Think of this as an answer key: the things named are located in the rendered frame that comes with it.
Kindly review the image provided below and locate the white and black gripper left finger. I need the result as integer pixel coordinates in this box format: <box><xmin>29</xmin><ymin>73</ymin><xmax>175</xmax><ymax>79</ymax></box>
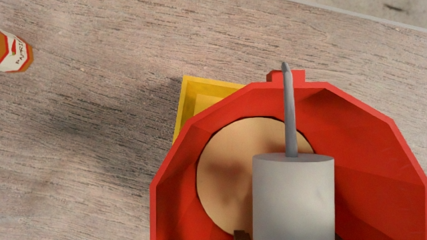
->
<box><xmin>234</xmin><ymin>230</ymin><xmax>251</xmax><ymax>240</ymax></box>

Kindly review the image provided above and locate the yellow shallow tray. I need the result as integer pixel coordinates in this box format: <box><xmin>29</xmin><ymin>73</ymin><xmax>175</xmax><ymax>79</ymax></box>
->
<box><xmin>172</xmin><ymin>75</ymin><xmax>246</xmax><ymax>145</ymax></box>

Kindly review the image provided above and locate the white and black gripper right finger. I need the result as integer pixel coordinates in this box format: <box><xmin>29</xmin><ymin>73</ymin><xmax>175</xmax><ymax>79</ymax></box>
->
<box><xmin>335</xmin><ymin>232</ymin><xmax>343</xmax><ymax>240</ymax></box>

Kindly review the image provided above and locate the small orange jar with black lid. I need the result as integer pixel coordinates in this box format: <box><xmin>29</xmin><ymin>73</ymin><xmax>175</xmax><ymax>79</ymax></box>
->
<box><xmin>0</xmin><ymin>29</ymin><xmax>34</xmax><ymax>73</ymax></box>

